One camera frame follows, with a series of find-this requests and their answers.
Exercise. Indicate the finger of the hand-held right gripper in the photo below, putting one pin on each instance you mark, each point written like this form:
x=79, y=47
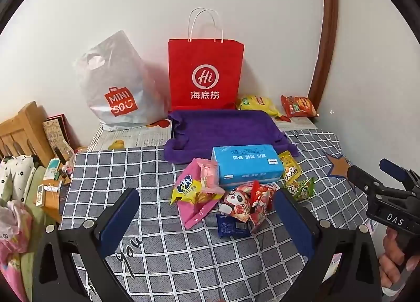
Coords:
x=393, y=167
x=364, y=179

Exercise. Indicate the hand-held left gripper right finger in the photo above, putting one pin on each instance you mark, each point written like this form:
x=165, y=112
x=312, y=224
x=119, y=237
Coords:
x=292, y=220

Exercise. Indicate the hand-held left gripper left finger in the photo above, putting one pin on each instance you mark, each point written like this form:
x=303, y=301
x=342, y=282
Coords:
x=123, y=213

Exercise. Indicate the green snack packet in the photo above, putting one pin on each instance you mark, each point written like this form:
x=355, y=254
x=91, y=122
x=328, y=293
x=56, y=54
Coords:
x=302, y=189

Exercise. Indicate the small red snack packet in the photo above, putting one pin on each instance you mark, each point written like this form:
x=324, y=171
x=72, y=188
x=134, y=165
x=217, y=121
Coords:
x=254, y=221

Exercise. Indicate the red strawberry snack packet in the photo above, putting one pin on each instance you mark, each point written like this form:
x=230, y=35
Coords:
x=262, y=195

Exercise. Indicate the yellow triangular snack packet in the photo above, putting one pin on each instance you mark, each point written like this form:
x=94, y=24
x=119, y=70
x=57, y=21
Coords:
x=288, y=167

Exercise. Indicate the panda print snack packet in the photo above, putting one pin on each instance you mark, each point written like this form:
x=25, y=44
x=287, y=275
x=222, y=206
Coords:
x=236, y=205

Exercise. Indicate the small blue snack packet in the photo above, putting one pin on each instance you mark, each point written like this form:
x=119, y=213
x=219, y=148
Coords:
x=231, y=227

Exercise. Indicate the yellow purple-label snack packet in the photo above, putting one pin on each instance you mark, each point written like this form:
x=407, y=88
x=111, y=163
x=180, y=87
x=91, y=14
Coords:
x=187, y=190

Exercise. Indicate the large pink snack packet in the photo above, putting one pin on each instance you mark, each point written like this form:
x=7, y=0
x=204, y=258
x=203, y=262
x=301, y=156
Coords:
x=197, y=213

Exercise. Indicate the small pink candy packet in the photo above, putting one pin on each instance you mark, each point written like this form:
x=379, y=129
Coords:
x=210, y=174

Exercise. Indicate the purple cloth-lined tray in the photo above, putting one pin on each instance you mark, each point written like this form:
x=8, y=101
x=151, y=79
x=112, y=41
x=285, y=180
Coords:
x=223, y=131

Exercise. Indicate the person's right hand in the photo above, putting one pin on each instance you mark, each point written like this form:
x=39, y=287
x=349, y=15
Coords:
x=387, y=266

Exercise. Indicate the wooden side table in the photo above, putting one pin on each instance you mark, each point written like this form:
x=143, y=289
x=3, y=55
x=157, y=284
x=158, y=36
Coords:
x=52, y=207

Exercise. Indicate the blue tissue pack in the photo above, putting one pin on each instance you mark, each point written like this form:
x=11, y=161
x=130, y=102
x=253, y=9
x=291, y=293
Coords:
x=246, y=164

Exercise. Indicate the white green box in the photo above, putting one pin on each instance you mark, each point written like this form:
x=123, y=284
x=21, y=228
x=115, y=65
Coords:
x=52, y=169

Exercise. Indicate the white remote control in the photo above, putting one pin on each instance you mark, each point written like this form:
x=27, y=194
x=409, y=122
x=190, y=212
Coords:
x=40, y=195

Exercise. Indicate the grey checked blanket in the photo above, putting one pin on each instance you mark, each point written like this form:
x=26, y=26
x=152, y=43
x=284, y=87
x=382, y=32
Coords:
x=197, y=256

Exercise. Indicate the orange chip bag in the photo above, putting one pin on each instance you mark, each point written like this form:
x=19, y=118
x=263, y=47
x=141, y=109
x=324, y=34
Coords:
x=298, y=105

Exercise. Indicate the brown patterned box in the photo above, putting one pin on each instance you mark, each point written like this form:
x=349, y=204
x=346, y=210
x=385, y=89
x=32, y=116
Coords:
x=55, y=131

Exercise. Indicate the white spotted garment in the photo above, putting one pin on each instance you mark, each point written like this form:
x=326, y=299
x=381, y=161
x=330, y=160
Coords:
x=16, y=174

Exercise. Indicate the pink plastic bag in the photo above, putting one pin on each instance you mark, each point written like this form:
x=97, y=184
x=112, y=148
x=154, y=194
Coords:
x=10, y=249

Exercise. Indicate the yellow chip bag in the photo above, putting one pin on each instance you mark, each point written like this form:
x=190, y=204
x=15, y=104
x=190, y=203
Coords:
x=259, y=103

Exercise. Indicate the white plastic shopping bag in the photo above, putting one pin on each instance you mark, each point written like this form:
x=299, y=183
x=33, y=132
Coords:
x=115, y=75

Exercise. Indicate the red paper bag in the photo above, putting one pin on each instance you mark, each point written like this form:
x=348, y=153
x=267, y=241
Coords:
x=203, y=59

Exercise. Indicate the brown wooden door frame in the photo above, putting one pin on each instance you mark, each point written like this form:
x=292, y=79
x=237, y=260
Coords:
x=328, y=43

